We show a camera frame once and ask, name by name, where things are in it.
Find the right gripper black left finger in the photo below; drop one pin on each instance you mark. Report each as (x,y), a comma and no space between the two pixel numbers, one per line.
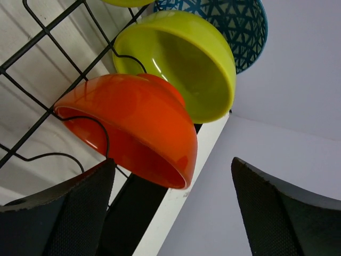
(65,219)

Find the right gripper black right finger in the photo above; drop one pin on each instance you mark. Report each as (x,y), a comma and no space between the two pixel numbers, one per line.
(283,219)

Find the orange bowl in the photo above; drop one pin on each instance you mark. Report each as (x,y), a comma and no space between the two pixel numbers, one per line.
(138,120)

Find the right lime green bowl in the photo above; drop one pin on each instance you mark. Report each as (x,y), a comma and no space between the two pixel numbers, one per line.
(186,51)

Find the lime green bowl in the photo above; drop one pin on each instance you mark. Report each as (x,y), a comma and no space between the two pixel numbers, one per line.
(186,51)
(128,3)

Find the blue patterned bowl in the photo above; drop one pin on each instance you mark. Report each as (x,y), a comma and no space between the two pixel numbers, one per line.
(243,23)

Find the left lime green bowl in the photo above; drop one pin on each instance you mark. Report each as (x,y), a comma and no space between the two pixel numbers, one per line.
(128,3)

